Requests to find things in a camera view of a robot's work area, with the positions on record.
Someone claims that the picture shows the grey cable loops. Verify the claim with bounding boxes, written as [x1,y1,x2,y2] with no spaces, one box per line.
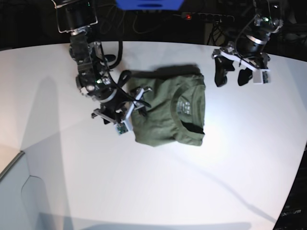
[99,4,168,36]

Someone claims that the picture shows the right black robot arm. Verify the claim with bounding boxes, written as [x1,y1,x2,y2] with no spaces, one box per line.
[53,0,150,134]

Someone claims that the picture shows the olive green t-shirt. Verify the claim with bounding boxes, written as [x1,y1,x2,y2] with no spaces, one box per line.
[127,64,206,147]

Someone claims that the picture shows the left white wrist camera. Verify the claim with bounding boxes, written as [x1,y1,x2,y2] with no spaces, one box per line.
[252,69,271,84]

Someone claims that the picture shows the blue plastic box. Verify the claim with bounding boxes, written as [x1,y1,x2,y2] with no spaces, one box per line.
[116,0,184,11]

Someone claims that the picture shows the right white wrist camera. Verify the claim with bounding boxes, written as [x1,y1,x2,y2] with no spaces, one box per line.
[114,120,133,135]

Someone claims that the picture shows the black power strip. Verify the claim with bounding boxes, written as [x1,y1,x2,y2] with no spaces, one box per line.
[181,12,235,23]

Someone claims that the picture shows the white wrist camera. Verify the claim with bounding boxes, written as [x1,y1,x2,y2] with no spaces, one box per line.
[252,69,271,84]
[114,120,133,135]

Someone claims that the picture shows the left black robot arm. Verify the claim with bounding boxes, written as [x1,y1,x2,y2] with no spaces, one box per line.
[212,0,283,87]

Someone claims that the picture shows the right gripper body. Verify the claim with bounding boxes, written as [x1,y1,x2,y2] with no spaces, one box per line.
[90,86,152,125]

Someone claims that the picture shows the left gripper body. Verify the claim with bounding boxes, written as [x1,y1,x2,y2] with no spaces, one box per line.
[211,45,270,71]

